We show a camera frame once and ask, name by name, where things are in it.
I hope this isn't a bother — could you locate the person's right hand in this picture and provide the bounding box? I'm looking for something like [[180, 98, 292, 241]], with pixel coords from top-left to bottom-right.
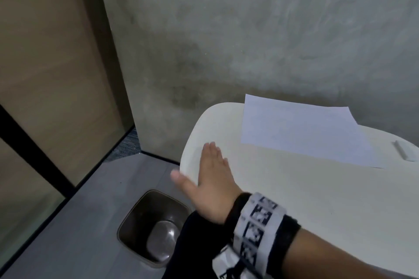
[[171, 141, 243, 225]]

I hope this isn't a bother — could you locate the white paper sheet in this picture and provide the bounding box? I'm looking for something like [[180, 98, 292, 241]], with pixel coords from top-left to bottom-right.
[[240, 94, 384, 169]]

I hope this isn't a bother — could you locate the white eraser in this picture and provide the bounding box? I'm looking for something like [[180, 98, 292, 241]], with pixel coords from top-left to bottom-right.
[[394, 140, 419, 162]]

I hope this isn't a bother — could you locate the person's left leg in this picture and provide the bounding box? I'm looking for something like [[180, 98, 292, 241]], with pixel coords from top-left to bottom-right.
[[162, 211, 230, 279]]

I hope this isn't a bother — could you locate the dark brown trash bin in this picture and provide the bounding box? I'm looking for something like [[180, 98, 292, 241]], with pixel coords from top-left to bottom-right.
[[117, 189, 193, 269]]

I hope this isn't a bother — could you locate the black wristband with marker tags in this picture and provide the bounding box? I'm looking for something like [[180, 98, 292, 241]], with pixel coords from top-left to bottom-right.
[[224, 192, 302, 279]]

